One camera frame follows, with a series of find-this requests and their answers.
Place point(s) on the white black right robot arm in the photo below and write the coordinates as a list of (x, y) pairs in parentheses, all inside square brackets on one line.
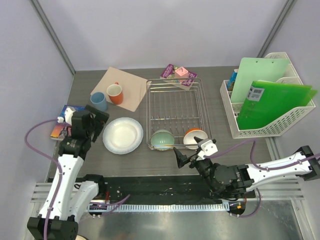
[(235, 181)]

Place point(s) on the cream round plate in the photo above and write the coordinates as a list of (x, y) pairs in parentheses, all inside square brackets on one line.
[(79, 237)]

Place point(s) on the orange white ceramic bowl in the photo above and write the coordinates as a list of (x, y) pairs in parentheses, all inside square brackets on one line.
[(189, 140)]

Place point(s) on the blue plastic cup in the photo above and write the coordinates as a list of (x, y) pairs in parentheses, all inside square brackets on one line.
[(98, 99)]

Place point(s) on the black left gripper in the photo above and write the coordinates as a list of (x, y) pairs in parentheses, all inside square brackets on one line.
[(101, 118)]

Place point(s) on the light green clipboard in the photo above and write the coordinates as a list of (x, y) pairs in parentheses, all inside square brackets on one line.
[(255, 69)]

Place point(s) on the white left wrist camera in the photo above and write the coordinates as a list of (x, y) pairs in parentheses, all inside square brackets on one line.
[(67, 117)]

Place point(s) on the blue Jane Eyre book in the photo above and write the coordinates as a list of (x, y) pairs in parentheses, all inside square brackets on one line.
[(61, 129)]

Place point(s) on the blue white carton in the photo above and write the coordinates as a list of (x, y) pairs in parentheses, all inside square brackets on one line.
[(232, 80)]

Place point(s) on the pink cube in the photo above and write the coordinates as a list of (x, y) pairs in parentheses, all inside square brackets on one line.
[(181, 72)]

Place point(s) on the orange ceramic mug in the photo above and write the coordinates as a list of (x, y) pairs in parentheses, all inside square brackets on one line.
[(115, 93)]

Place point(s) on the bright green plastic folder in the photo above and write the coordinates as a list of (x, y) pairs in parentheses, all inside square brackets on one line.
[(266, 101)]

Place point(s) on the white slotted cable duct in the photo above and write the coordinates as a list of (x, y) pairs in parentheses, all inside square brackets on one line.
[(135, 208)]

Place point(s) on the metal wire dish rack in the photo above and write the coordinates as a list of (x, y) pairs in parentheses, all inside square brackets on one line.
[(177, 106)]

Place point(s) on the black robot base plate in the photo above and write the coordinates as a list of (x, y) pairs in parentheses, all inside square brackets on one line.
[(157, 190)]

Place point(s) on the green ceramic bowl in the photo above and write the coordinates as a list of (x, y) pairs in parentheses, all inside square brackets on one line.
[(162, 140)]

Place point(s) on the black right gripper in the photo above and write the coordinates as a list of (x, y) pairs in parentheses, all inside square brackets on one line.
[(182, 159)]

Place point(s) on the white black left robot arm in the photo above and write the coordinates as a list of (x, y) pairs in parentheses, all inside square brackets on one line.
[(59, 216)]

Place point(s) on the purple paperback book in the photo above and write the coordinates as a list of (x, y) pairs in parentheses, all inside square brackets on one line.
[(169, 77)]

